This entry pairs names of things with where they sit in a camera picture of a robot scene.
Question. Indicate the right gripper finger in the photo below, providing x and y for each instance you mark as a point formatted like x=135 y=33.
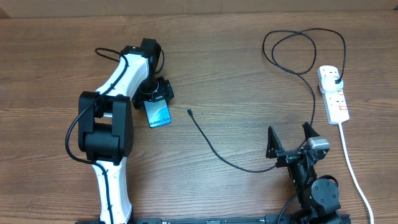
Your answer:
x=274 y=146
x=309 y=131

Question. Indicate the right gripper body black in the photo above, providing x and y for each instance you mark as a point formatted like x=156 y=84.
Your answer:
x=285 y=158

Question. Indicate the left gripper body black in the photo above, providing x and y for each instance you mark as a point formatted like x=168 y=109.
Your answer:
x=153 y=88

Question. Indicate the Samsung Galaxy smartphone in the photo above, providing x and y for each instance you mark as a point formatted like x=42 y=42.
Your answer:
x=158 y=113

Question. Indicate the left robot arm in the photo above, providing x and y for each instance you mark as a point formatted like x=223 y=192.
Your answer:
x=105 y=124

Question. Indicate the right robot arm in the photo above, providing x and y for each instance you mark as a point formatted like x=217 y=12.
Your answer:
x=316 y=199

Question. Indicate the white charger plug adapter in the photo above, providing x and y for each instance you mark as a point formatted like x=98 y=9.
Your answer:
x=330 y=84

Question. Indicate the white power strip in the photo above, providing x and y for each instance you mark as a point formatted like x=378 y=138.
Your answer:
x=334 y=103

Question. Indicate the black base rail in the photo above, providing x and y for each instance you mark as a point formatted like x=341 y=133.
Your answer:
x=214 y=220

